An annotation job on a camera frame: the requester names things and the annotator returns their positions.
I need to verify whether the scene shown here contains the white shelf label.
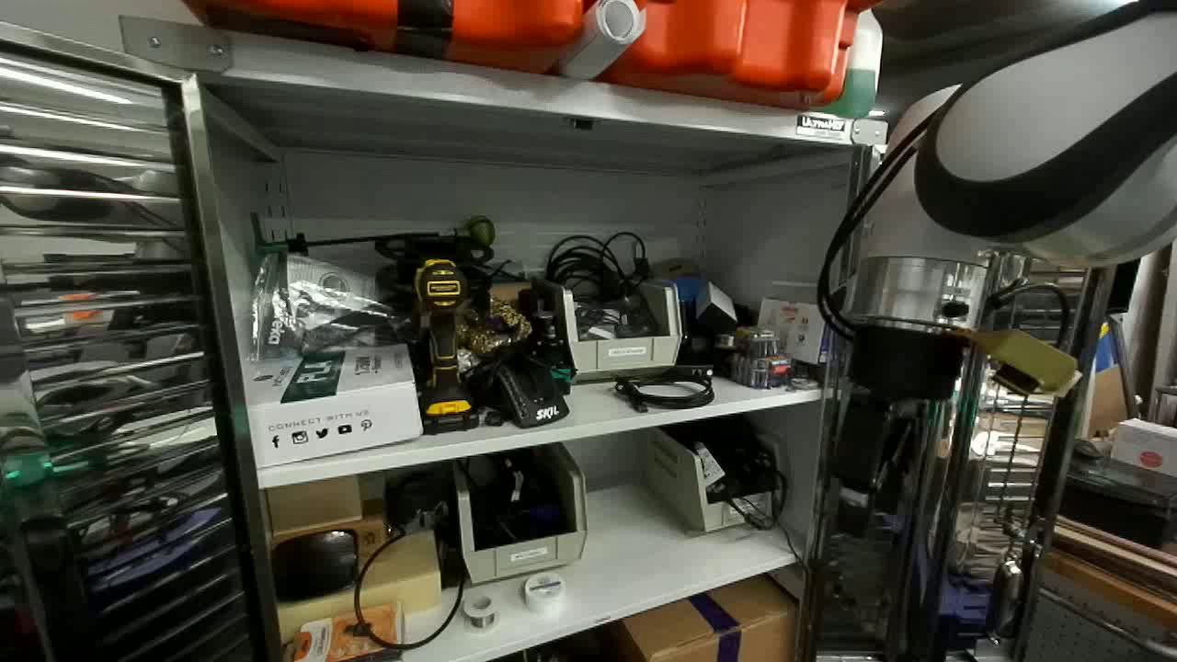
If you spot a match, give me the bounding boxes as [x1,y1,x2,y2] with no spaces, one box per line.
[794,112,854,141]

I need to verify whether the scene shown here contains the thin black wire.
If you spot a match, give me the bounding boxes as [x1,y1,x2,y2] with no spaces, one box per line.
[348,521,470,654]

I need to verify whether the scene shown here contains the tilted grey bin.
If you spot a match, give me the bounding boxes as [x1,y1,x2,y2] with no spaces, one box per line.
[641,427,750,536]

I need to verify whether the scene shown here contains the chrome rack with slides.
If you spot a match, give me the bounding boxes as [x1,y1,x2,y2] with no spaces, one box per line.
[801,244,1114,662]

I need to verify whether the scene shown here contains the grey bin with label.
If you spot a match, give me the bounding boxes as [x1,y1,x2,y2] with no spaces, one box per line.
[447,443,592,590]

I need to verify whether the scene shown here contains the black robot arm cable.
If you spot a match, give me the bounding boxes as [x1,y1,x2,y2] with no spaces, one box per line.
[812,125,929,345]

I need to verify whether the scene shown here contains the white paper card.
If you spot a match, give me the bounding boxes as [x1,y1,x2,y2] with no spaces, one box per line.
[755,293,828,368]

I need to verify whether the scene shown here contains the orange case with black latch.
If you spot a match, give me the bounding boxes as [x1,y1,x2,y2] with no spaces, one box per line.
[181,0,588,74]

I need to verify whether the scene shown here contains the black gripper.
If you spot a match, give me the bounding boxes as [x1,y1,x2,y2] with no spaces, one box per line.
[849,320,967,406]

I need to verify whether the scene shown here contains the white rolled tube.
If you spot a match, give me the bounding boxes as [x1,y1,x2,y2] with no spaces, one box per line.
[557,0,652,83]

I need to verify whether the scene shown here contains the black oval object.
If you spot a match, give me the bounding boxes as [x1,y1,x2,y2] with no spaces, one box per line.
[268,526,364,606]

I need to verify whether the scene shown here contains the black gear in bin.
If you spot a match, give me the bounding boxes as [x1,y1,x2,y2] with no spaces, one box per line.
[465,445,572,551]

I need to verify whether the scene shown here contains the white flat box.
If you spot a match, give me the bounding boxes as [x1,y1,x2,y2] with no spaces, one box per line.
[695,280,741,331]

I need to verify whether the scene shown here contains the white metal shelf unit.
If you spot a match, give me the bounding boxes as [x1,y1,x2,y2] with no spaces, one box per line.
[116,14,891,662]

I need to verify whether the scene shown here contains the white product box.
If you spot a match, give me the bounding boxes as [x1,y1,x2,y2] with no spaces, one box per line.
[240,343,427,476]

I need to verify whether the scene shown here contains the black rod tool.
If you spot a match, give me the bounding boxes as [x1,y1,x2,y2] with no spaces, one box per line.
[253,213,501,270]

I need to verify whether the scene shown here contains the large orange plastic case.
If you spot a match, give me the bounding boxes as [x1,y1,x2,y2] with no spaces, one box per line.
[598,0,883,112]

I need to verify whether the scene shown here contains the black cables in bin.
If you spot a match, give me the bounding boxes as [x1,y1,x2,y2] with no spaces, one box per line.
[685,421,790,533]

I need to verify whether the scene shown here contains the black cable bundle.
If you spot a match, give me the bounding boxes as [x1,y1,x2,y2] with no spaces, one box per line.
[540,227,663,343]

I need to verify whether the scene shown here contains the clear plastic bag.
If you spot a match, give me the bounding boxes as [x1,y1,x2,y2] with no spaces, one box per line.
[251,250,398,362]

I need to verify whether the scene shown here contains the metal tray rack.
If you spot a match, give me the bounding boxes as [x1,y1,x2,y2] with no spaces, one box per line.
[0,32,263,662]

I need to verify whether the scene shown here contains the yellow black power drill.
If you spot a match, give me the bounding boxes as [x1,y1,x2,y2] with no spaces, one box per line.
[408,255,490,435]

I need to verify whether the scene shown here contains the black power tool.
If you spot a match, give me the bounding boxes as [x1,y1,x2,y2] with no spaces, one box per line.
[470,280,577,432]

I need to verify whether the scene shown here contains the cardboard box blue tape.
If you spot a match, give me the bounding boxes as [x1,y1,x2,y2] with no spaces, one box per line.
[614,575,801,662]

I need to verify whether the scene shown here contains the grey bin holding cables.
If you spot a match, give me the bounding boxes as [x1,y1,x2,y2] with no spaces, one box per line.
[557,282,687,381]

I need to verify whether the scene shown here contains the small white tape roll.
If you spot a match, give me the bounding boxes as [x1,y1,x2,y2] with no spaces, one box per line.
[460,590,501,631]

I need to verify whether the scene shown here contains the white box red logo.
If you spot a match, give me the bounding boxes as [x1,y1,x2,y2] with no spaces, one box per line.
[1105,414,1177,481]

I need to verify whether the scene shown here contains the yellow tape tag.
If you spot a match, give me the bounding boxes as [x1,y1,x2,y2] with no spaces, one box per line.
[974,324,1083,402]

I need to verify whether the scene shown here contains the blue small box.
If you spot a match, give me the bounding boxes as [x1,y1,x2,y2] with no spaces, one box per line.
[669,271,704,315]

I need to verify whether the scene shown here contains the small orange printed box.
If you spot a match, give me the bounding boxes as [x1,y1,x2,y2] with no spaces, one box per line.
[291,606,408,662]

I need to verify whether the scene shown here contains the small black box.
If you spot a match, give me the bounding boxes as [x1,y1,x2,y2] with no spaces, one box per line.
[685,320,734,373]

